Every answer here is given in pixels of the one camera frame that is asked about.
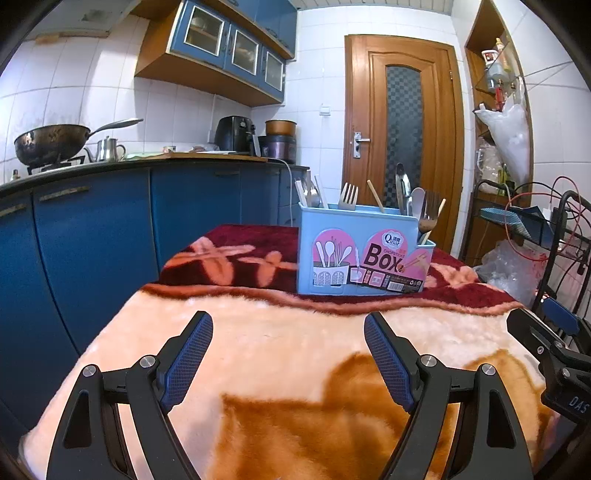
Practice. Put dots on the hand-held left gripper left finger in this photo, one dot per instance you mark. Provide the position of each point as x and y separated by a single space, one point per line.
187 364

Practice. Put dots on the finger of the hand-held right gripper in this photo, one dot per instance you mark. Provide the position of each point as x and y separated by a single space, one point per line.
531 330
563 318

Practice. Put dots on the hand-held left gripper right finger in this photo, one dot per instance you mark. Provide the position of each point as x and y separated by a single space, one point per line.
390 364

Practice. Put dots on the blue plastic utensil box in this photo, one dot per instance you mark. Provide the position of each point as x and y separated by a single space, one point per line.
351 230

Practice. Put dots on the steel fork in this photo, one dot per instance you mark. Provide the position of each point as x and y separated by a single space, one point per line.
348 196

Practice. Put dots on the white chopstick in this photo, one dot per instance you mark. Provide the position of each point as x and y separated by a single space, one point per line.
321 191
300 191

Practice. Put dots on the steel spoon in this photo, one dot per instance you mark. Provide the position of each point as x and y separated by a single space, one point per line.
312 194

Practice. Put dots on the clear crumpled plastic bag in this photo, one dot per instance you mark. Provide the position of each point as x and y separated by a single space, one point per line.
508 272

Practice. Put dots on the red and cream plush blanket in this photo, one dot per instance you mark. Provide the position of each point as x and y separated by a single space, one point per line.
286 350

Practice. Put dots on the blue base cabinets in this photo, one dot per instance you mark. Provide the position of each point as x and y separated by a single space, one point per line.
92 249

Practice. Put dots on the hanging white plastic bag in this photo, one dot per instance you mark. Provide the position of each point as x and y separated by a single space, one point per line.
510 134

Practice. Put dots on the wooden cutting board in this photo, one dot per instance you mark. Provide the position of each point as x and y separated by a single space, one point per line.
212 158

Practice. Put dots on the steel kettle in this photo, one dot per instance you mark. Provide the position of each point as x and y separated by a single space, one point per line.
108 150

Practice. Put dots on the black air fryer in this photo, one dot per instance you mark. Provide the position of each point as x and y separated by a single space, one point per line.
233 134

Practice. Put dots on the dark rice cooker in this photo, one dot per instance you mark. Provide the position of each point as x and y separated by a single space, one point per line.
279 147

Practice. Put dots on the gas stove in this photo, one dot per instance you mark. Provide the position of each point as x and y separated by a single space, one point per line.
55 164

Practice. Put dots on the brown pot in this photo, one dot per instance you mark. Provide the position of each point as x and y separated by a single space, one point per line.
280 128

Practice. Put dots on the black wok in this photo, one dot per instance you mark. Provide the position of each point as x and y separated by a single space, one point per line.
46 143

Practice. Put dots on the wooden door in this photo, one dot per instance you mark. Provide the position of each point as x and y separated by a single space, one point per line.
364 92

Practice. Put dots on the grey range hood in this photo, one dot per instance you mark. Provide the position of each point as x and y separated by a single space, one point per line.
92 21

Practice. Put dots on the wooden wall niche shelf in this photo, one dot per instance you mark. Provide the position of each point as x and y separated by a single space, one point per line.
485 27

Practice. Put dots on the glass-door blue wall cabinet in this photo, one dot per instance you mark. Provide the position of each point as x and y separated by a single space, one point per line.
217 41

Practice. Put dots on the blue upper wall cabinet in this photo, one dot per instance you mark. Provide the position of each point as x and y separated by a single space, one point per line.
277 23

